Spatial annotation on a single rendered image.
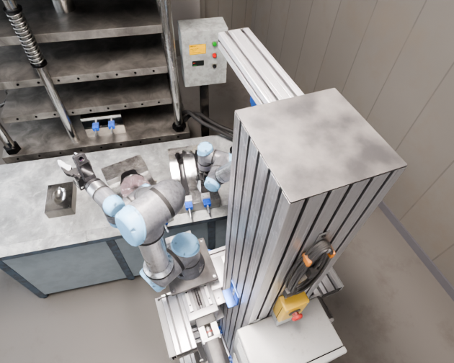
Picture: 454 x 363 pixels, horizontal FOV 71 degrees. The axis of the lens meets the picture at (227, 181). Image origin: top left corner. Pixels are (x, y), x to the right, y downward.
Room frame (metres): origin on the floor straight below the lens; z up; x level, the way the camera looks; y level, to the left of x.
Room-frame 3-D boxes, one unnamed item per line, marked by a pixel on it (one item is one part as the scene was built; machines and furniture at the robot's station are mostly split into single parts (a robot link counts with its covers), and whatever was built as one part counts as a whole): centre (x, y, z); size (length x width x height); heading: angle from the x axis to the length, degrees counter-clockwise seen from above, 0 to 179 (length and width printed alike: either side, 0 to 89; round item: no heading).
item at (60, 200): (1.04, 1.00, 0.83); 0.20 x 0.15 x 0.07; 16
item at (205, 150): (1.05, 0.11, 1.31); 0.09 x 0.08 x 0.11; 73
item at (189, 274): (0.59, 0.16, 1.09); 0.15 x 0.15 x 0.10
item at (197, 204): (1.28, 0.23, 0.87); 0.50 x 0.26 x 0.14; 16
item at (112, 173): (1.10, 0.55, 0.85); 0.50 x 0.26 x 0.11; 33
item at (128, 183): (1.10, 0.54, 0.90); 0.26 x 0.18 x 0.08; 33
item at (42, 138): (1.97, 1.04, 0.75); 1.30 x 0.84 x 0.06; 106
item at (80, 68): (2.01, 1.06, 1.26); 1.10 x 0.74 x 0.05; 106
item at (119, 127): (1.90, 0.97, 0.87); 0.50 x 0.27 x 0.17; 16
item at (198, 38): (2.02, 0.21, 0.73); 0.30 x 0.22 x 1.47; 106
